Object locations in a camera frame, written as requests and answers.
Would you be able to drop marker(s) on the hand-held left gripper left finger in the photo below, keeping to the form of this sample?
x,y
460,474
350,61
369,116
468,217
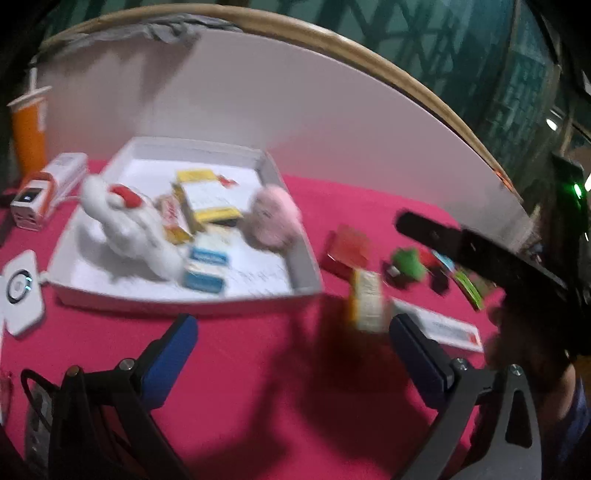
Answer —
x,y
171,362

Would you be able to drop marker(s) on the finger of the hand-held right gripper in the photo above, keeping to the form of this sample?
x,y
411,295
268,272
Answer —
x,y
461,244

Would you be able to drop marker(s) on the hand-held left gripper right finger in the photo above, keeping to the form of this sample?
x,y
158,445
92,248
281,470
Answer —
x,y
420,364

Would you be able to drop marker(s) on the white box with red band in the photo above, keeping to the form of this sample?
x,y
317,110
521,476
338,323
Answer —
x,y
438,327

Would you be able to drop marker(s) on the yellow and white carton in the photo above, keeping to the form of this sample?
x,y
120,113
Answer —
x,y
369,300

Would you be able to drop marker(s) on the white cardboard box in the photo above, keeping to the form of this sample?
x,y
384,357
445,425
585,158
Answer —
x,y
258,281

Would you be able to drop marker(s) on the person's right forearm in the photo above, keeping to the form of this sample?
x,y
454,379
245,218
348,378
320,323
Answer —
x,y
572,415

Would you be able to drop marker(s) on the person's right hand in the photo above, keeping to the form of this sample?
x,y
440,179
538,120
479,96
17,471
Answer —
x,y
531,341

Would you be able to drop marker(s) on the black colourful small item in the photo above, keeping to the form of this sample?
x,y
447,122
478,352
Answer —
x,y
441,274

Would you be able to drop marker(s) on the green edged red packet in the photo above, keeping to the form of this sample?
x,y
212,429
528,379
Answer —
x,y
475,288

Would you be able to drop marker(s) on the green toy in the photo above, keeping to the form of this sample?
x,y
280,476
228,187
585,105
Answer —
x,y
406,263

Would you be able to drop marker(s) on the orange clip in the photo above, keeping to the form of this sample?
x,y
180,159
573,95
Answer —
x,y
503,180

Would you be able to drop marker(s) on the blue and white box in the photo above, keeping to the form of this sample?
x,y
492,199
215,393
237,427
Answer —
x,y
205,281

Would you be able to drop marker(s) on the pink embossed cloth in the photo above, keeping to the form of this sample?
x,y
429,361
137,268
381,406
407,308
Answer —
x,y
258,369

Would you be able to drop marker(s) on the white plush toy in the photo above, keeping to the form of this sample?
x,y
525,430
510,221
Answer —
x,y
124,230

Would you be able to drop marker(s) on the white yellow box red print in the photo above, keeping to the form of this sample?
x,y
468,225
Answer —
x,y
173,217

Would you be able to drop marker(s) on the yellow and white box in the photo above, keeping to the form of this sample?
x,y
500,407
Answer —
x,y
210,198

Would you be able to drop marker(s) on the pink plush toy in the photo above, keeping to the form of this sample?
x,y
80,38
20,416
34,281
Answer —
x,y
272,217

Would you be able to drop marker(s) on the white backdrop board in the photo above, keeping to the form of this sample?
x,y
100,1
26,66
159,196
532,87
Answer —
x,y
323,115

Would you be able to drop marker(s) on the small red white item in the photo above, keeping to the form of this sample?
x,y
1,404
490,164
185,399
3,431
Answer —
x,y
227,181

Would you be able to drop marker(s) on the white and orange device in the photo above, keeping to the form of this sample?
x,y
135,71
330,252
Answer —
x,y
51,180

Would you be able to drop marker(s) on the orange cup with straw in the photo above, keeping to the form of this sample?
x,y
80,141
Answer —
x,y
30,138

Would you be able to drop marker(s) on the curved wooden rail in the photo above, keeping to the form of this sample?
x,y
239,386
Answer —
x,y
369,63

